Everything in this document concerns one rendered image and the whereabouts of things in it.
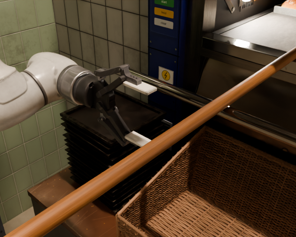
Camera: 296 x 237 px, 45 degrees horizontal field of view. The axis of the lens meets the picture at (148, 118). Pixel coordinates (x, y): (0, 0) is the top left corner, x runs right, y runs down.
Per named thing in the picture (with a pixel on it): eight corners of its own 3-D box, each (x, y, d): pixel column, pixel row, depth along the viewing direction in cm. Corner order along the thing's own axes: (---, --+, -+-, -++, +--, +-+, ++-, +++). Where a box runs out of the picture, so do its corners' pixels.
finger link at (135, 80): (124, 76, 77) (124, 63, 75) (141, 83, 74) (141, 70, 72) (119, 78, 76) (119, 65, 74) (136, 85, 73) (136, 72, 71)
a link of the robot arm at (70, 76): (87, 91, 96) (102, 98, 92) (59, 104, 90) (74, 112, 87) (84, 60, 91) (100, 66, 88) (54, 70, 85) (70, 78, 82)
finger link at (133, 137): (124, 135, 81) (124, 138, 82) (146, 148, 78) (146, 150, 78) (133, 130, 83) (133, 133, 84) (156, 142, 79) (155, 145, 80)
